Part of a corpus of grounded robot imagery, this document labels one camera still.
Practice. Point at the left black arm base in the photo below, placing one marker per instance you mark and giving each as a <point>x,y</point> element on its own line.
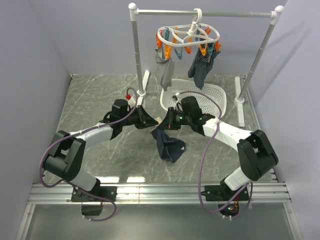
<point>96,199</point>

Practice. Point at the aluminium mounting rail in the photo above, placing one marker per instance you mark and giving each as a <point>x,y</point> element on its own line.
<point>155,194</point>

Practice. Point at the striped hanging underwear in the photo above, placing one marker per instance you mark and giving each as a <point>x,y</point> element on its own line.
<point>200,67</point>

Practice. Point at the white round clip hanger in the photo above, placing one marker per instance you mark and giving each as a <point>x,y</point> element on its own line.
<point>185,37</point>

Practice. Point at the navy blue underwear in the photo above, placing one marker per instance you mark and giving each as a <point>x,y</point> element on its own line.
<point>169,148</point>

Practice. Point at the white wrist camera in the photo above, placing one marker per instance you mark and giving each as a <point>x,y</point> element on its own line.
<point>177,97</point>
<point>131,99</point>

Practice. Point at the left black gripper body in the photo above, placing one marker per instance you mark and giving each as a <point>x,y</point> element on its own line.
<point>131,119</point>

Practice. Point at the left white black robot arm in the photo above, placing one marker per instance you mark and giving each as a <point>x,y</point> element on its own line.
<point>64,156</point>

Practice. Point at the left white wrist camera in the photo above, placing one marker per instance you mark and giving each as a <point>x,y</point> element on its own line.
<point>131,99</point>

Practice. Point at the white perforated laundry basket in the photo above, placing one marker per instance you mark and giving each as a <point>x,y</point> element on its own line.
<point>212,99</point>

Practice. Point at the grey hanging underwear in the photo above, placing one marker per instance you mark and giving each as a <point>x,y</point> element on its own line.
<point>165,70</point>

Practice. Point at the white metal clothes rack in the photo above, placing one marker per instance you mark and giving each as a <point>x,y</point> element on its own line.
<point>240,90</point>

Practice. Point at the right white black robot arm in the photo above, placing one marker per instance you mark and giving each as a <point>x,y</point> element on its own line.
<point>255,152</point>

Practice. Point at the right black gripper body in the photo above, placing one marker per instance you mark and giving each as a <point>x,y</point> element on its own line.
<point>180,119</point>

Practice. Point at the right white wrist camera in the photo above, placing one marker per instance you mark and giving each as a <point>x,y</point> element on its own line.
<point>177,97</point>

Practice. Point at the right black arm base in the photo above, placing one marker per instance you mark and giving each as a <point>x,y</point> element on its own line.
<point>238,200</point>

